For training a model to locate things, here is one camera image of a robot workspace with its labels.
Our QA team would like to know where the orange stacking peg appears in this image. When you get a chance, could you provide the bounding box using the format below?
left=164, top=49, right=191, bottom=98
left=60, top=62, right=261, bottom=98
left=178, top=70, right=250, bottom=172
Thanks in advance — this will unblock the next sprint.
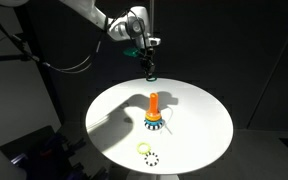
left=147, top=92, right=160, bottom=118

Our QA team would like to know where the black tripod pole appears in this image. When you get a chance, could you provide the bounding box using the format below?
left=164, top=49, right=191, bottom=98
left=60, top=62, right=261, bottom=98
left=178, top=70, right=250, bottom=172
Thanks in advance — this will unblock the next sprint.
left=0, top=6, right=65, bottom=128

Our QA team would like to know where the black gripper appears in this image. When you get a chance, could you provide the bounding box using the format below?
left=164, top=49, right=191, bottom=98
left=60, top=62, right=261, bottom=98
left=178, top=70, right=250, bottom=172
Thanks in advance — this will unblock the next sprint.
left=139, top=46, right=156, bottom=80

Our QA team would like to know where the lime green toothed ring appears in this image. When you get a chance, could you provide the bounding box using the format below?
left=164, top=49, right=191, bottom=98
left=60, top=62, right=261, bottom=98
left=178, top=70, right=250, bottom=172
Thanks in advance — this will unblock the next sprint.
left=136, top=141, right=152, bottom=155

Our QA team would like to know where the small black white striped ring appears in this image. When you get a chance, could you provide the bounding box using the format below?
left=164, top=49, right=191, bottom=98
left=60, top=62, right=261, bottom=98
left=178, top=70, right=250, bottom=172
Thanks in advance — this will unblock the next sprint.
left=143, top=151, right=160, bottom=167

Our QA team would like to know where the large black white striped ring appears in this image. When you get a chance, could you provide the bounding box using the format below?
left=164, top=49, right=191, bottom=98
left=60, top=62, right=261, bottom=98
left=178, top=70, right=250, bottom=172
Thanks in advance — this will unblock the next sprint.
left=143, top=121, right=165, bottom=132

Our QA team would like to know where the teal camera mount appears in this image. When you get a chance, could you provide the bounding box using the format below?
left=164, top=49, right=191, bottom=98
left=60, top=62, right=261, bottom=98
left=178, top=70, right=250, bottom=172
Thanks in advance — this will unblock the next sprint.
left=122, top=47, right=140, bottom=58

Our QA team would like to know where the blue toothed ring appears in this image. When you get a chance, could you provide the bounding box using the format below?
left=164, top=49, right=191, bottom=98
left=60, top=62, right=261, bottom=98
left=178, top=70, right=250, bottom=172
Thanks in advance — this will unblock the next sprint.
left=144, top=118, right=164, bottom=127

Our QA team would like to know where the black clamp stand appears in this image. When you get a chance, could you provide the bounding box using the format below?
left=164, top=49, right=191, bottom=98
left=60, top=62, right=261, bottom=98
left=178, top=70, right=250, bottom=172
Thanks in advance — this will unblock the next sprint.
left=0, top=124, right=108, bottom=180

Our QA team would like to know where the orange beaded ring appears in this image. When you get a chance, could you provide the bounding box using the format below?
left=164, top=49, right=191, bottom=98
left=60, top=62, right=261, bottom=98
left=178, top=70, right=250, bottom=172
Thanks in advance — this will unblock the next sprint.
left=145, top=113, right=162, bottom=122

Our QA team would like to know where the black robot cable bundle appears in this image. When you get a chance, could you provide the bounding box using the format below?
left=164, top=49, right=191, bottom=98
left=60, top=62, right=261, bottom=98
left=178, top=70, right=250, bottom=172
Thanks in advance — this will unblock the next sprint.
left=0, top=6, right=102, bottom=74

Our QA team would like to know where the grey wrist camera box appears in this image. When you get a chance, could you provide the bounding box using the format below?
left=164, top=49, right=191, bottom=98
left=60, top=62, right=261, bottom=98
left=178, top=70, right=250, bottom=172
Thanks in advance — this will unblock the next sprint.
left=147, top=37, right=162, bottom=47

